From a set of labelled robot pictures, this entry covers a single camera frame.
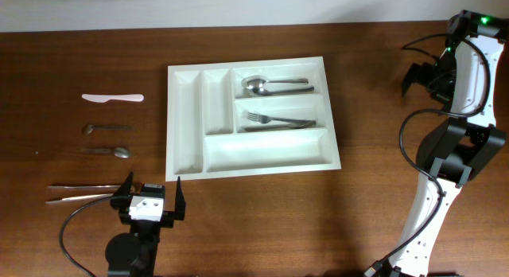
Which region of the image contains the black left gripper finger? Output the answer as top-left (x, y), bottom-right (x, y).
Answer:
top-left (174, 177), bottom-right (186, 220)
top-left (110, 172), bottom-right (134, 209)

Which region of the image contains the small silver teaspoon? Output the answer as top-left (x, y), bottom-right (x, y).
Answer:
top-left (82, 147), bottom-right (131, 158)

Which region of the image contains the small dark metal teaspoon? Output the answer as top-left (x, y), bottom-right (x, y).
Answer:
top-left (82, 124), bottom-right (134, 135)

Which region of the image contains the silver fork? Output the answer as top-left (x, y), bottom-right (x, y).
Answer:
top-left (242, 120), bottom-right (317, 132)
top-left (246, 112), bottom-right (309, 124)

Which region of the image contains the silver tablespoon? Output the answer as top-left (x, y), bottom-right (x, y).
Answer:
top-left (251, 86), bottom-right (315, 96)
top-left (241, 76), bottom-right (309, 90)

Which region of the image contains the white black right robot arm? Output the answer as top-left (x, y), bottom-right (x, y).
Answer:
top-left (364, 10), bottom-right (508, 276)

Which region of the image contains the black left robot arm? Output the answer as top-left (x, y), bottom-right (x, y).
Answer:
top-left (105, 173), bottom-right (186, 276)

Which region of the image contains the pink plastic knife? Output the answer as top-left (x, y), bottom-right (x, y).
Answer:
top-left (81, 94), bottom-right (145, 103)

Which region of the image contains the white plastic cutlery tray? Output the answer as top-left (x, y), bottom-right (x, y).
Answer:
top-left (165, 57), bottom-right (341, 181)

